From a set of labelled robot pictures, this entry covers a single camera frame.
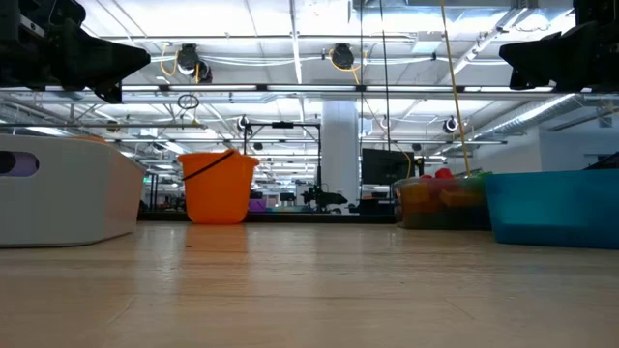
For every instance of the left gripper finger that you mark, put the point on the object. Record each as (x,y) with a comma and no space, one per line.
(101,60)
(110,92)

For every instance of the purple foam die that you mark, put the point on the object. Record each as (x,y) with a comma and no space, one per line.
(24,164)

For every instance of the light grey plastic bin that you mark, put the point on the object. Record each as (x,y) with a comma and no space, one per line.
(72,203)

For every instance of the teal plastic bin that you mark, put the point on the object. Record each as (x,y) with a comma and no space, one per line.
(556,208)

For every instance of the black background robot arm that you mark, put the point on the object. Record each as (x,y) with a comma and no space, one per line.
(321,197)

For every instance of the orange plastic bucket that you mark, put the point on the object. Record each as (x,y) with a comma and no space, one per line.
(217,193)

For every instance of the brown plastic bin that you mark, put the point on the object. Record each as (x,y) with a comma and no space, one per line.
(435,217)

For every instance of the black monitor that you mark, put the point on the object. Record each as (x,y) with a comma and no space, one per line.
(382,166)

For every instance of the purple background bin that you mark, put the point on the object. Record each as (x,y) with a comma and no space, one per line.
(257,204)

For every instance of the white pillar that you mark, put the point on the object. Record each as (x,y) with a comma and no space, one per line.
(341,154)

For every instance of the black background rig frame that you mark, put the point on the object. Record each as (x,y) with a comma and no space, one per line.
(283,124)

